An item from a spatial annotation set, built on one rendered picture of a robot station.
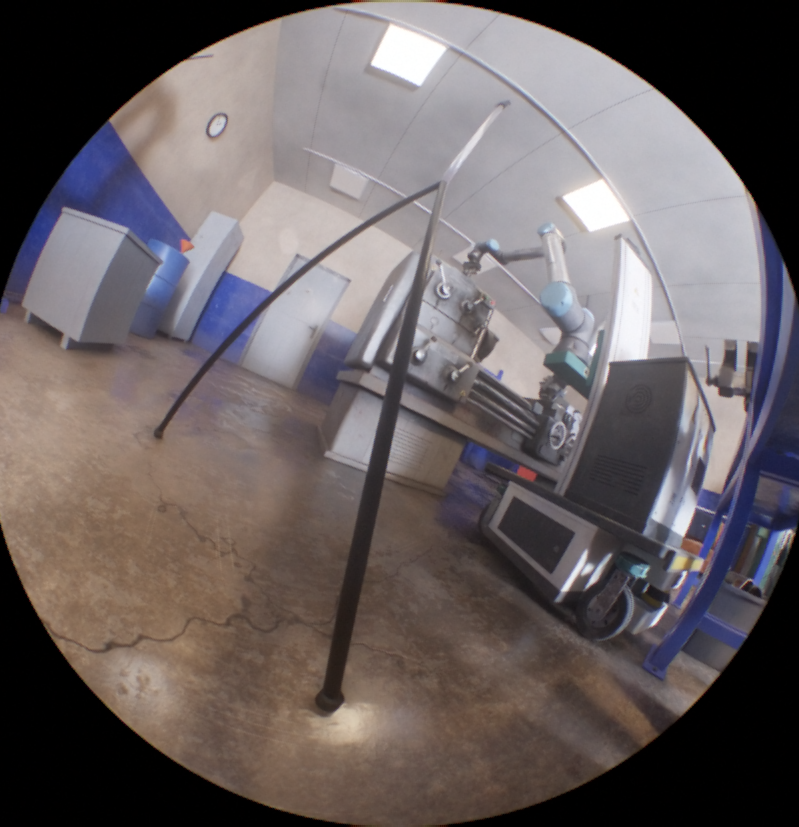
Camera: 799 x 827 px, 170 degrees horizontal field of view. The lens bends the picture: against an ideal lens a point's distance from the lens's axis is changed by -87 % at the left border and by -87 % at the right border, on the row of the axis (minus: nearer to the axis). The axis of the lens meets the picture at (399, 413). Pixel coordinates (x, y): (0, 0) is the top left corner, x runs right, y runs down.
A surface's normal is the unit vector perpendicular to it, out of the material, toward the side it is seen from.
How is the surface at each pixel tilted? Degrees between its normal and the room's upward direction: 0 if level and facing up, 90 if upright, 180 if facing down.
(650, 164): 180
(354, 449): 90
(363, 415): 90
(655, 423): 90
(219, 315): 90
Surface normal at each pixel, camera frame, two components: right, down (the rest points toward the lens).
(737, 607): -0.82, -0.38
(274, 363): 0.36, 0.15
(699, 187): -0.42, 0.91
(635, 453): -0.89, -0.41
